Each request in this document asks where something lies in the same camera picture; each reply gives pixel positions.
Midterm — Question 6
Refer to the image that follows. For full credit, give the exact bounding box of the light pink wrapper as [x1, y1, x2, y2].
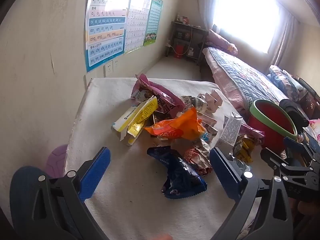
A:
[239, 124, 265, 140]

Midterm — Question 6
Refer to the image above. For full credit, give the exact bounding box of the orange snack wrapper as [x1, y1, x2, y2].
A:
[144, 107, 207, 142]

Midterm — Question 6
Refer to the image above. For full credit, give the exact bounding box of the red bucket with green rim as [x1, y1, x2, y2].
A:
[249, 99, 298, 155]

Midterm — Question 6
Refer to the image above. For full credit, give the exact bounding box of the dark side table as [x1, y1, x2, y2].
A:
[170, 20, 209, 67]

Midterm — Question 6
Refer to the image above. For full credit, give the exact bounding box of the paper cup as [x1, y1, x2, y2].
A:
[181, 95, 208, 113]

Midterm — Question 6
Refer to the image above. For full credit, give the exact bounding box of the flat pink carton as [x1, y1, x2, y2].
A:
[197, 111, 219, 140]

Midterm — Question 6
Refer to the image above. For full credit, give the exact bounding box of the pink snack wrapper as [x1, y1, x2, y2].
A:
[131, 74, 185, 120]

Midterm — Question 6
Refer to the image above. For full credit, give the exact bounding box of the pink bedspread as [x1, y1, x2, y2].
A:
[202, 47, 253, 113]

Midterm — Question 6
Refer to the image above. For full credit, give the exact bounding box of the brown snack wrapper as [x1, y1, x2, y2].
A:
[151, 111, 173, 125]

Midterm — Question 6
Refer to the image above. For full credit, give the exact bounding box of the bed with patchwork quilt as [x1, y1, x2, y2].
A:
[207, 46, 288, 110]

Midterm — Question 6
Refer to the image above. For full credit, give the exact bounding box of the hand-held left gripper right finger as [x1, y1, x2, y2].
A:
[209, 147, 294, 240]

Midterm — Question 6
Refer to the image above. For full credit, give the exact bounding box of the green wall poster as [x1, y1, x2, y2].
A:
[143, 0, 163, 47]

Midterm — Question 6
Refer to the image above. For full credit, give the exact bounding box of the pink curtain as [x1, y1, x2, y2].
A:
[270, 7, 300, 73]

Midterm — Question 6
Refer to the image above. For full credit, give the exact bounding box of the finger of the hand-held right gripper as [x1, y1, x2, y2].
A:
[283, 136, 320, 167]
[260, 148, 288, 173]

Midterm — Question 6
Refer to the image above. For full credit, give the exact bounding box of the dark wooden headboard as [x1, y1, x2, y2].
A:
[295, 75, 320, 120]

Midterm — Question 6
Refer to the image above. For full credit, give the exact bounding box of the blue wall poster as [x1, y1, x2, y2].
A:
[85, 0, 127, 73]

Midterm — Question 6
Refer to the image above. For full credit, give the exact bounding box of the silver carton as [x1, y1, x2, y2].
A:
[217, 112, 243, 147]

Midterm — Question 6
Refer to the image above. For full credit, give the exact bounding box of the blue floral pillow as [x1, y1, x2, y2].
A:
[267, 65, 307, 103]

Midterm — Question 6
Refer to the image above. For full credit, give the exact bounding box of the yellow snack packet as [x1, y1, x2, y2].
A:
[232, 135, 255, 163]

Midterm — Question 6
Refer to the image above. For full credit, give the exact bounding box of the red patterned wrapper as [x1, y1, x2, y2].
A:
[184, 140, 213, 177]

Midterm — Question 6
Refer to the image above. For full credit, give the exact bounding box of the purple plastic object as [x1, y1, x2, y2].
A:
[45, 144, 68, 178]

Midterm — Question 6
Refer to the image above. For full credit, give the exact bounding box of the dark blue snack wrapper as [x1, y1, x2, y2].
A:
[147, 146, 208, 200]

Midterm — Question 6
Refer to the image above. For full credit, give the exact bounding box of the crumpled pink carton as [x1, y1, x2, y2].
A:
[197, 89, 223, 113]

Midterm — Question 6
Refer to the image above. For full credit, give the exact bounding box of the small red bucket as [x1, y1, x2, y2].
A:
[174, 44, 186, 58]

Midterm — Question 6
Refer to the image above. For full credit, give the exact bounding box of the yellow cardboard box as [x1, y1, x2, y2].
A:
[111, 96, 159, 147]

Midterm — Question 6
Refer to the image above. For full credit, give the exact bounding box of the blue stool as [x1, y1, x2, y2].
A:
[9, 166, 50, 233]

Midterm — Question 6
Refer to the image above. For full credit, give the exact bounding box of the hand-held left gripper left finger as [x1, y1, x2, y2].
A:
[31, 146, 112, 240]

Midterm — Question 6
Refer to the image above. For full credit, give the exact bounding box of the black cloth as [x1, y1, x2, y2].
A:
[279, 99, 310, 132]

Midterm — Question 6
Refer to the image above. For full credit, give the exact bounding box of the pink printed cloth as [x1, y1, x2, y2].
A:
[297, 120, 320, 145]

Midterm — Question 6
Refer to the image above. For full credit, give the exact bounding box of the white wall chart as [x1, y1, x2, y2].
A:
[124, 0, 153, 55]

